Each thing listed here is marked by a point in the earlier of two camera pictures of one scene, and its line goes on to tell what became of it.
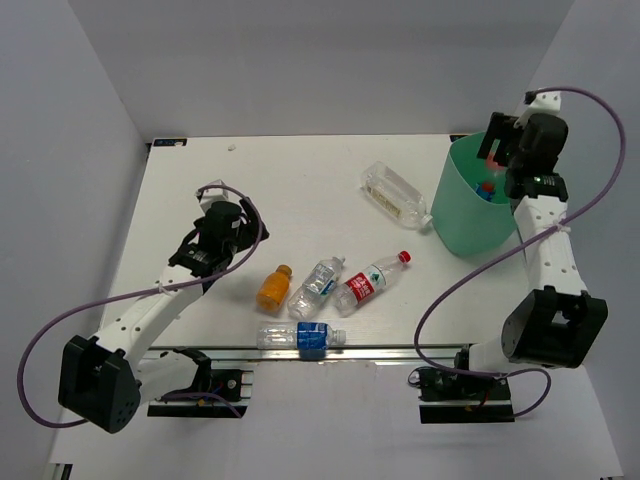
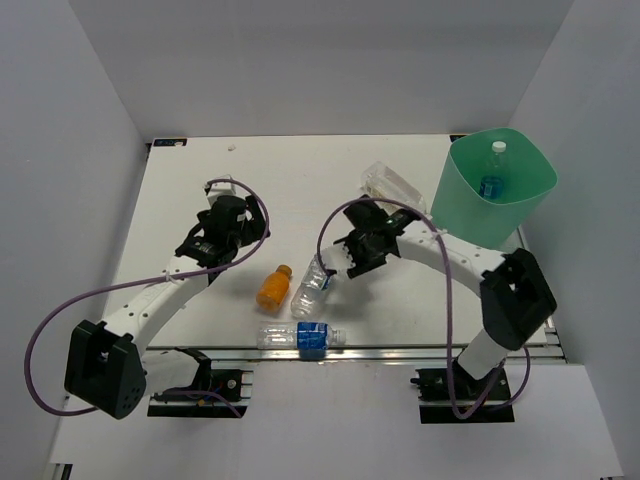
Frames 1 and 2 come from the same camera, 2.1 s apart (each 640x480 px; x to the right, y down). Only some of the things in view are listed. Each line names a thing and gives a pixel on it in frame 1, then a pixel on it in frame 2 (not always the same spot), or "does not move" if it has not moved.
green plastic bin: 471,214 does not move
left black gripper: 249,229 does not move
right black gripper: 504,125 to 359,266
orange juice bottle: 273,289 does not move
